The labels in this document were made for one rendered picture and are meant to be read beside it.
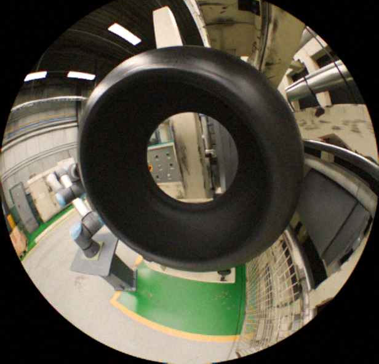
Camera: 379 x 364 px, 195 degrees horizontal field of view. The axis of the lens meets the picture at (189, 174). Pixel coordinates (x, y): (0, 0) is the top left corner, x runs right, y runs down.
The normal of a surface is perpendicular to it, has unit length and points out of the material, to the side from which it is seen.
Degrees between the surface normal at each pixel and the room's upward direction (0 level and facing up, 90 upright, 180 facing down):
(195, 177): 90
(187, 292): 0
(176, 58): 80
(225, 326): 0
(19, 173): 90
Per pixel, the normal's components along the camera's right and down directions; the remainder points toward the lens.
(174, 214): 0.02, -0.53
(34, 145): 0.95, -0.08
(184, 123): -0.25, 0.35
